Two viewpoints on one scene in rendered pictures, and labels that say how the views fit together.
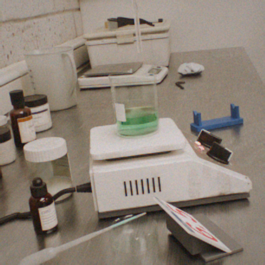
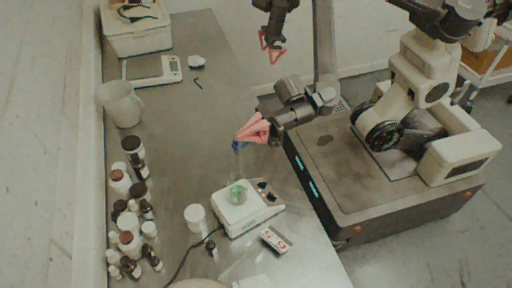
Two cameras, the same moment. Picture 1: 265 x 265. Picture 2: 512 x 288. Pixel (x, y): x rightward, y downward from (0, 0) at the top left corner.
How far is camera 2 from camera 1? 0.67 m
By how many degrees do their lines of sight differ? 40
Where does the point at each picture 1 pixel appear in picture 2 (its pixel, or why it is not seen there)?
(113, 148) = (236, 217)
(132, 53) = (146, 42)
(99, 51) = (121, 43)
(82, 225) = (226, 245)
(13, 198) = (178, 232)
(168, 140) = (256, 205)
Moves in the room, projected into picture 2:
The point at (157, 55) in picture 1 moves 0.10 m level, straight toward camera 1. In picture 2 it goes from (164, 42) to (170, 52)
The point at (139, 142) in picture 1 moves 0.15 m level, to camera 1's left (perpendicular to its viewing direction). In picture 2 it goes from (245, 209) to (197, 233)
